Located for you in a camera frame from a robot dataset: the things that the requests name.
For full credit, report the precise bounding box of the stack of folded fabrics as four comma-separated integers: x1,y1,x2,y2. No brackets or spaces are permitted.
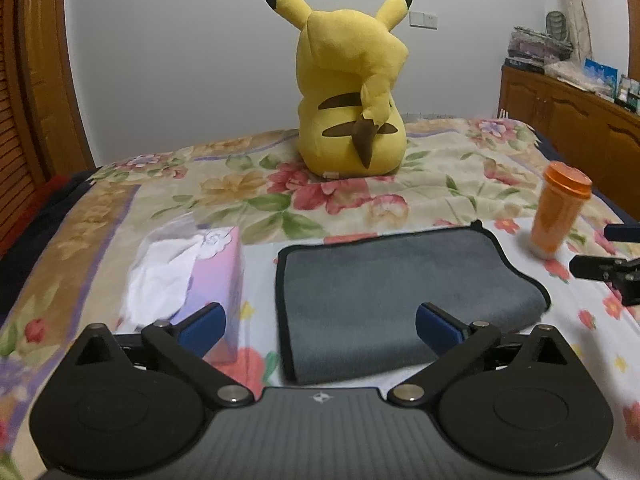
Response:
504,27,573,74

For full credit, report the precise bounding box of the floral blanket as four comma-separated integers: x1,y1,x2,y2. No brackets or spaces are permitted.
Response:
1,118,639,479

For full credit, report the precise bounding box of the wooden cabinet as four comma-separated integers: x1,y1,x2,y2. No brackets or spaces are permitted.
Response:
499,66,639,219

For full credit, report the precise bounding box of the wooden slatted wardrobe door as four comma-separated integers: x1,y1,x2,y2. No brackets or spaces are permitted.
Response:
1,0,96,250

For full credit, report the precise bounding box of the yellow Pikachu plush toy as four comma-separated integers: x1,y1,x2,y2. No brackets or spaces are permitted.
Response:
266,0,412,179

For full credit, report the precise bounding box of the green fan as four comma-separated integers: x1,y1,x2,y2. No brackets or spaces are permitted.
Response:
546,11,568,41

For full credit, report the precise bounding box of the white wall switch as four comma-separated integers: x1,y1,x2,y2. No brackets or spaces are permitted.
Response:
409,11,438,30

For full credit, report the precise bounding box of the dark blue bed sheet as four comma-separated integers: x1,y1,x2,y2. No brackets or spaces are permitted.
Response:
529,127,640,226

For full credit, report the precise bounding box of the blue picture box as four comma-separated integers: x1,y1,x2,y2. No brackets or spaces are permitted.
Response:
582,58,618,98

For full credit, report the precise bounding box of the beige patterned curtain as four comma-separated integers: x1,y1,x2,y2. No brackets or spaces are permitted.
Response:
565,0,592,63

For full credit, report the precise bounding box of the orange lidded cup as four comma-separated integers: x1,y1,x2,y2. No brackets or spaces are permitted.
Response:
529,162,592,259

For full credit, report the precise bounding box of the white strawberry print cloth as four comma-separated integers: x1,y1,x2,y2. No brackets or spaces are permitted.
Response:
219,218,639,479

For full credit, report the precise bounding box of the purple and grey towel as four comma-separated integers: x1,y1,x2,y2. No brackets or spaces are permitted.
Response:
274,221,551,386

